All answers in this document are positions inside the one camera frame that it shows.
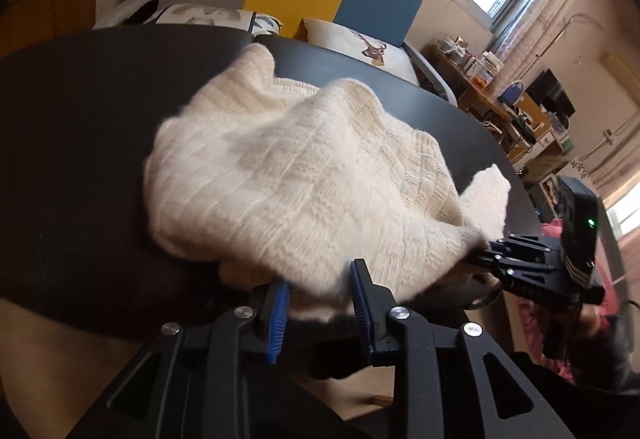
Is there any cluttered wooden desk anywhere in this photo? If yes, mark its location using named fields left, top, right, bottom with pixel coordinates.
left=423, top=44, right=568, bottom=172

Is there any patterned cat print pillow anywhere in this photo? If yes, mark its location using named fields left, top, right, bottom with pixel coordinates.
left=145, top=4, right=283, bottom=36

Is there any beige floral curtain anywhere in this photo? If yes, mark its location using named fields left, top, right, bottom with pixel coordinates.
left=488, top=0, right=571, bottom=99

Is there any white deer print pillow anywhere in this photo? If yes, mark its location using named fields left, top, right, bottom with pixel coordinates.
left=303, top=19, right=419, bottom=86

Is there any wall air conditioner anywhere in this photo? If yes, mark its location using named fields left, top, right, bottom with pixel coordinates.
left=602, top=52, right=640, bottom=96

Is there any small side window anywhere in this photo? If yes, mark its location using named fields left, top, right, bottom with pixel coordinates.
left=608, top=186, right=640, bottom=240

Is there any cream knitted sweater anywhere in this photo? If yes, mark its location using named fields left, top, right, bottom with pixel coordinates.
left=143, top=44, right=511, bottom=321

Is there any blue handbag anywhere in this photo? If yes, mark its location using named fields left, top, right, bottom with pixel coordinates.
left=498, top=81, right=524, bottom=108

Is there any black monitor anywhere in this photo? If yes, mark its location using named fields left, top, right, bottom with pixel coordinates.
left=526, top=69, right=575, bottom=118

